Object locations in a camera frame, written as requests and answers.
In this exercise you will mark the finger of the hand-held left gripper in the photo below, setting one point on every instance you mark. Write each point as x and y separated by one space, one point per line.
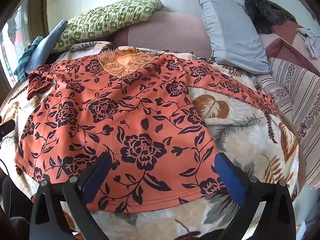
7 126

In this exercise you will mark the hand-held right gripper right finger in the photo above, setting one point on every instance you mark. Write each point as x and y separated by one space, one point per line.
230 180

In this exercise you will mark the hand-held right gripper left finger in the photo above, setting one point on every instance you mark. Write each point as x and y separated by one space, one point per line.
96 177

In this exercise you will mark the orange floral shirt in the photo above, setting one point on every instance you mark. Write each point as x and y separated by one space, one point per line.
125 110

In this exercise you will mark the leaf print plush blanket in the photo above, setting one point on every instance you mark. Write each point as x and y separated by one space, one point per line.
240 130

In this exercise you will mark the teal striped cloth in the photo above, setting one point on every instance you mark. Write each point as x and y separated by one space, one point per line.
25 57

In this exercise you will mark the window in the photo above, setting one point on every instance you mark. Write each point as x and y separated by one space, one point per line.
12 42

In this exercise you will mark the plain blue cloth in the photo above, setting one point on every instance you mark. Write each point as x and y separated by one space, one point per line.
45 47

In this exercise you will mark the striped floral blanket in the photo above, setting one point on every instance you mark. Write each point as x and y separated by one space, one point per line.
300 100

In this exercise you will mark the green checked pillow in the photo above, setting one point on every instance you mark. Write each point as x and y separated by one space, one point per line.
105 20

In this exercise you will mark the pale grey crumpled cloth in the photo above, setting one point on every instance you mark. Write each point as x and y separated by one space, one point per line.
310 40

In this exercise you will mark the mauve patchwork bed sheet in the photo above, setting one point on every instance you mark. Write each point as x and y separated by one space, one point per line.
162 30

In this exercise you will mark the dark furry cloth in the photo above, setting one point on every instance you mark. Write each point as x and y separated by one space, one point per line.
262 11

